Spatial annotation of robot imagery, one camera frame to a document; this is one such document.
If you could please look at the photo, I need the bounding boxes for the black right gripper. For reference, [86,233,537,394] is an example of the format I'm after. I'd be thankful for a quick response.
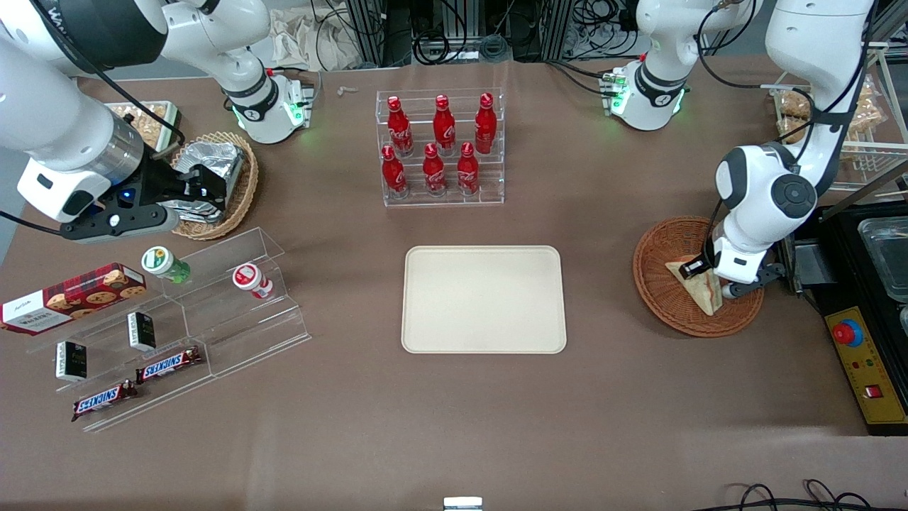
[99,148,228,215]

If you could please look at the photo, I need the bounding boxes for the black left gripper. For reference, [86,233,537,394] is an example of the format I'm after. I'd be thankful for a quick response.
[679,240,717,280]

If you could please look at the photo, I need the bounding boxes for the triangular sandwich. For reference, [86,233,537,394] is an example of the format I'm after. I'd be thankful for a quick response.
[665,255,724,316]

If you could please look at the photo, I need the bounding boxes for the brown wicker basket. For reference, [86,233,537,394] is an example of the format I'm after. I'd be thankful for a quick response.
[633,216,765,338]

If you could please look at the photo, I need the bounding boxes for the light wicker basket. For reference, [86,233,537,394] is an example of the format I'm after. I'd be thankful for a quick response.
[165,131,260,241]

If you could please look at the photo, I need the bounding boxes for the snack filled plastic tray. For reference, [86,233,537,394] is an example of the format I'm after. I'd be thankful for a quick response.
[105,101,182,154]

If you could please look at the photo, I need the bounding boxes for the beige rectangular tray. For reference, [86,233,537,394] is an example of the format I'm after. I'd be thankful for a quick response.
[402,246,568,354]

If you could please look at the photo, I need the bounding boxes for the silver foil packs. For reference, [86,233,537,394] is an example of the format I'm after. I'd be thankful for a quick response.
[167,141,245,222]

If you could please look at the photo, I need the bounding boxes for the green capped small bottle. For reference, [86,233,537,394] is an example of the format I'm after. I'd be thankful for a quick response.
[141,246,191,285]

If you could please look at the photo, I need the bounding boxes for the red capped small bottle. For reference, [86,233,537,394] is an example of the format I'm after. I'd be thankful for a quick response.
[232,263,274,301]

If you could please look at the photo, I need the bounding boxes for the clear acrylic step shelf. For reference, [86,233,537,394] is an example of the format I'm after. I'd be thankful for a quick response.
[25,227,313,434]

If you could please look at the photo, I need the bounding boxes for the small black carton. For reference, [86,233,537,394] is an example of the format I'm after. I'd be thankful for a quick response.
[55,341,88,383]
[127,311,157,352]

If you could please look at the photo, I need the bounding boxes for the red cookie box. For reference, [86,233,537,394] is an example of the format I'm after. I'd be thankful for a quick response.
[0,263,148,336]

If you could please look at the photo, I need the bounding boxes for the crumpled beige cloth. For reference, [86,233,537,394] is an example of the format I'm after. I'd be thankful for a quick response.
[266,6,364,72]

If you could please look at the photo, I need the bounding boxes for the Snickers chocolate bar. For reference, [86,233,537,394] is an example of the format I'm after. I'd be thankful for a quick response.
[135,346,203,384]
[71,380,139,422]

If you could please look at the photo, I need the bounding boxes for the red cola bottle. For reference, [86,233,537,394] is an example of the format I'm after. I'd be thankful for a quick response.
[381,145,409,199]
[387,96,414,158]
[423,143,448,197]
[457,141,480,196]
[433,94,457,157]
[475,92,497,155]

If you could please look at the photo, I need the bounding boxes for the clear plastic container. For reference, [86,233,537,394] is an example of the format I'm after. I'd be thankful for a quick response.
[857,216,908,303]

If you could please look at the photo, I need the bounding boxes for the yellow emergency stop control box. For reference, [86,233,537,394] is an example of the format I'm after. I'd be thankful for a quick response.
[824,305,908,435]

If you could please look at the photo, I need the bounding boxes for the clear acrylic bottle rack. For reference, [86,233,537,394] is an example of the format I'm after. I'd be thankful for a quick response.
[375,87,506,208]

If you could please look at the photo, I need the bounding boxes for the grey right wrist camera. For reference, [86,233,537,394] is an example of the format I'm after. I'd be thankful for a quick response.
[60,204,179,244]

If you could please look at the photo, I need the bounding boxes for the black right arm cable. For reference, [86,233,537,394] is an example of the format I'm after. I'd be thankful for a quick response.
[28,0,187,151]

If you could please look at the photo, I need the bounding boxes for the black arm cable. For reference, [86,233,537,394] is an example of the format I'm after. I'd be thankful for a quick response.
[28,0,187,151]
[697,0,877,265]

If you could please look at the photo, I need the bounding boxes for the black table edge cable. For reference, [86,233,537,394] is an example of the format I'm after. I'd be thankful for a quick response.
[0,210,66,236]

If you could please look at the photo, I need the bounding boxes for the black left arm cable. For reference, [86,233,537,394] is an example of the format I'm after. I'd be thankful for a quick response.
[697,0,877,265]

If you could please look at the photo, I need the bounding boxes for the black base cables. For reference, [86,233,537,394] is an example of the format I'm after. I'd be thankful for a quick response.
[545,60,619,97]

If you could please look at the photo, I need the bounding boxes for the white wire basket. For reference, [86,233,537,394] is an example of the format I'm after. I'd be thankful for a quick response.
[763,43,908,192]

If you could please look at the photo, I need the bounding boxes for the aluminium frame post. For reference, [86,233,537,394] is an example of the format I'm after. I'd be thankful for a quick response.
[345,0,416,69]

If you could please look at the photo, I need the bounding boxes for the black floor cables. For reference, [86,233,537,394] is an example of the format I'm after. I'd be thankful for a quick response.
[709,480,908,511]

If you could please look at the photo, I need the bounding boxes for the black background cable bundle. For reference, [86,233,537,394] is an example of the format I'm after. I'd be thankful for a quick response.
[415,0,639,65]

